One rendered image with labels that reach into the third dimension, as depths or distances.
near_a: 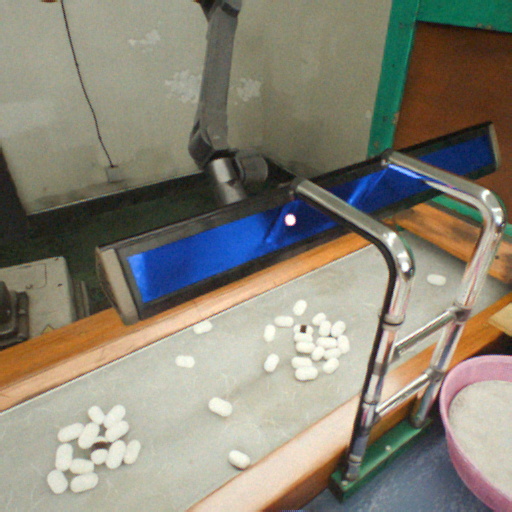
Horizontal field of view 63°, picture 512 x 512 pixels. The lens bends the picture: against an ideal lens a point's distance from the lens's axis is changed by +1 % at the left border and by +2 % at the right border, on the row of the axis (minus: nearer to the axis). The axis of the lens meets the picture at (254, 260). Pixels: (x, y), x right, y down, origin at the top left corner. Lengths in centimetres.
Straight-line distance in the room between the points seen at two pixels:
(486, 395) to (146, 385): 57
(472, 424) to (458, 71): 67
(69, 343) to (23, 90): 188
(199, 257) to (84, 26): 220
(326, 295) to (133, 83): 202
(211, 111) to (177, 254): 51
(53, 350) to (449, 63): 94
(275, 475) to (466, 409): 34
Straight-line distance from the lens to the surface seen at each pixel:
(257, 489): 62
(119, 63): 262
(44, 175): 267
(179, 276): 41
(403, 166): 56
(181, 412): 71
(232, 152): 86
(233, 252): 44
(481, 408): 80
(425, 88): 106
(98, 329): 83
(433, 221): 103
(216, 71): 97
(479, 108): 99
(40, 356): 82
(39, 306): 141
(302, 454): 64
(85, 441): 70
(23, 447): 75
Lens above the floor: 132
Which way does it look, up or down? 36 degrees down
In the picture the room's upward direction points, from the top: straight up
